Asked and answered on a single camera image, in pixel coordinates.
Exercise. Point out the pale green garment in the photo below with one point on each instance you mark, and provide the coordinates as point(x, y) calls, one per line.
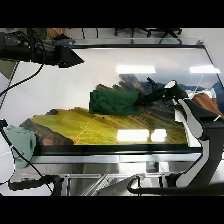
point(22, 146)

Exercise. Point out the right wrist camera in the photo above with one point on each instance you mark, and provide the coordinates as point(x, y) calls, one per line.
point(152, 82)

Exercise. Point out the dark green T-shirt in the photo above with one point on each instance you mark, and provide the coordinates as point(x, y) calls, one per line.
point(115, 102)

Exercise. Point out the brown garment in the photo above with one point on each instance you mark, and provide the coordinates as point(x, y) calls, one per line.
point(208, 101)

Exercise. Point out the silver frame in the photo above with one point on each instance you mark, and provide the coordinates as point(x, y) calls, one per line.
point(100, 166)

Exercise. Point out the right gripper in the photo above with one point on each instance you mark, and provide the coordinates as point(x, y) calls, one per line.
point(151, 97)

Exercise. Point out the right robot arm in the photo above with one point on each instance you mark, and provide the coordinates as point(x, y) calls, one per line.
point(208, 130)

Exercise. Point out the black office chair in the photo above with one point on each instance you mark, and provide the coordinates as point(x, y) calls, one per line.
point(131, 31)
point(166, 33)

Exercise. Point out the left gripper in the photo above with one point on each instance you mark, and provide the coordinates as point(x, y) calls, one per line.
point(68, 56)

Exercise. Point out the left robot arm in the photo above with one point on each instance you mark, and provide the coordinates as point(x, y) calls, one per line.
point(20, 50)

